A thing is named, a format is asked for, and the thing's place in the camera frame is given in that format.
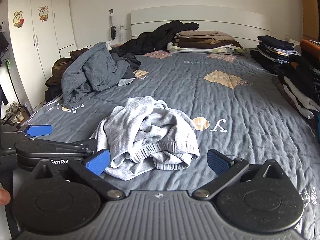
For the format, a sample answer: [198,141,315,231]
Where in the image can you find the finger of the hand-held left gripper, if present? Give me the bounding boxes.
[15,139,97,157]
[15,124,53,138]

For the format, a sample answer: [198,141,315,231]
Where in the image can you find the hanging dark clothes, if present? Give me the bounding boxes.
[0,21,11,106]

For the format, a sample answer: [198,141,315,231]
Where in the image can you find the pale green cloth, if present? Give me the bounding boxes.
[117,78,136,87]

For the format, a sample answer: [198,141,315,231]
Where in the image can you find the dark grey hoodie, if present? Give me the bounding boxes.
[61,42,130,108]

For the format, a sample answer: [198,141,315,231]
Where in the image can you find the brown garment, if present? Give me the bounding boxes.
[45,50,86,103]

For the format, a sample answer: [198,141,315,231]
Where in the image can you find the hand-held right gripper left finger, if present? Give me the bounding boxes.
[34,149,125,201]

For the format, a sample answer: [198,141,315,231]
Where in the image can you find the white wardrobe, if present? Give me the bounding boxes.
[6,0,78,111]

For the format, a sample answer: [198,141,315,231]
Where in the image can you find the white headboard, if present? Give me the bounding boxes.
[130,5,272,41]

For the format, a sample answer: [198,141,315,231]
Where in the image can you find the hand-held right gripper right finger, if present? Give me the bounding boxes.
[192,149,288,202]

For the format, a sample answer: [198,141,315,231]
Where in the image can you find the cartoon sticker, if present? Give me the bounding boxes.
[38,6,49,21]
[13,11,25,29]

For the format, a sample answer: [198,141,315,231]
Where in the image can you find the shoe rack with shoes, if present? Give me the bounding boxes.
[0,101,34,126]

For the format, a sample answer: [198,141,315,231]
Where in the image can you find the person's left hand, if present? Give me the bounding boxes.
[0,188,11,206]

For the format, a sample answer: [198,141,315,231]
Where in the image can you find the grey quilted bedspread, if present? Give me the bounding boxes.
[25,47,320,240]

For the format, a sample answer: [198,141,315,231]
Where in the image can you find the light grey pants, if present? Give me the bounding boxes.
[90,96,200,182]

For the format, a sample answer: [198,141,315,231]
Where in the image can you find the black jacket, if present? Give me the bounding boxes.
[117,21,200,55]

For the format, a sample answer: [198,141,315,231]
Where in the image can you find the stack of folded brown clothes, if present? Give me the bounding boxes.
[167,30,244,55]

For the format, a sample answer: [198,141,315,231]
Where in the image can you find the orange folded garment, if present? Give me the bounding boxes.
[299,39,320,56]

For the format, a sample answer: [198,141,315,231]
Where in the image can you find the stack of folded navy clothes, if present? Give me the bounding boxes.
[250,35,300,75]

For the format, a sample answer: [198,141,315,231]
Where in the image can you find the crumpled black garment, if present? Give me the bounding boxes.
[110,51,142,79]

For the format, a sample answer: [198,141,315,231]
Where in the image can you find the stack of folded black clothes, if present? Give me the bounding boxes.
[275,52,320,120]

